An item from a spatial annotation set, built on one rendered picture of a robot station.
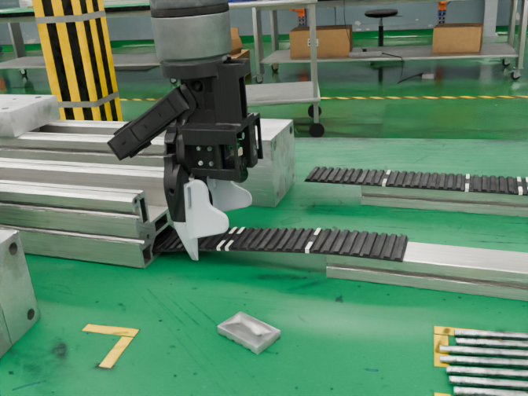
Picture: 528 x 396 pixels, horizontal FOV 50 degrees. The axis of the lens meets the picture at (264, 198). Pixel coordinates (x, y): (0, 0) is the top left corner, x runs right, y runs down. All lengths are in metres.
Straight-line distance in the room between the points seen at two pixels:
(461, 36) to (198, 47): 4.98
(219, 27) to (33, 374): 0.35
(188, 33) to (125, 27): 8.82
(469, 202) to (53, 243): 0.50
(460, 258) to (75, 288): 0.39
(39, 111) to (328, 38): 4.68
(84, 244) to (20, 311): 0.13
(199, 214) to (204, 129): 0.09
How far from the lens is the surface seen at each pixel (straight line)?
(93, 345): 0.55
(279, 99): 3.70
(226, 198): 0.65
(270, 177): 0.75
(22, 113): 0.96
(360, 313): 0.54
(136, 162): 0.83
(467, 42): 5.47
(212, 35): 0.55
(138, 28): 9.25
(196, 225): 0.60
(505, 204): 0.75
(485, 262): 0.58
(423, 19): 8.22
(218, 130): 0.55
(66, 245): 0.69
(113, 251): 0.66
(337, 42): 5.52
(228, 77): 0.55
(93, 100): 3.93
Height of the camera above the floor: 1.09
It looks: 23 degrees down
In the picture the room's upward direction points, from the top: 4 degrees counter-clockwise
